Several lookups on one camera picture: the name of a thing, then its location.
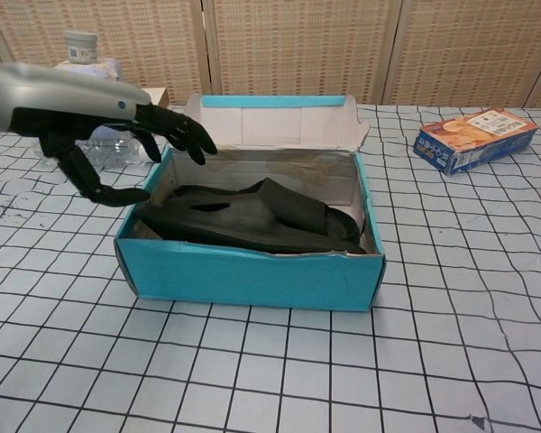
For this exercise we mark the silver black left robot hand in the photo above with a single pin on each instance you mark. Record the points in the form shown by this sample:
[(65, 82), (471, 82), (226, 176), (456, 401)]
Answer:
[(49, 94)]

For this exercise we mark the black rubber slipper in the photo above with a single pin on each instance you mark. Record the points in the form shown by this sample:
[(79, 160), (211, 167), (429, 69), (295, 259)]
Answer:
[(230, 230), (293, 203)]

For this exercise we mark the teal cardboard shoe box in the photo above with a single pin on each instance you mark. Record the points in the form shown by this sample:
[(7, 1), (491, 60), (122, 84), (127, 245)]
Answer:
[(252, 279)]

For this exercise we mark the clear plastic water bottle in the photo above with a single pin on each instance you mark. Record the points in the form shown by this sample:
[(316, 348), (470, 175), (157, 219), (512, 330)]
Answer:
[(112, 151)]

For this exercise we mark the beige flat cardboard box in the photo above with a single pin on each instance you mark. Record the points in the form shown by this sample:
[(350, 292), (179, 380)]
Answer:
[(160, 97)]

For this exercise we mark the woven folding screen panel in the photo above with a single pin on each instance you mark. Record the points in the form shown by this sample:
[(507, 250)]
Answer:
[(297, 45), (153, 45), (478, 45)]

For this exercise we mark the blue orange snack box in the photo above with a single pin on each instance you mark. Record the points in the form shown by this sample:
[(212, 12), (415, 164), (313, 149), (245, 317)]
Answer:
[(473, 135)]

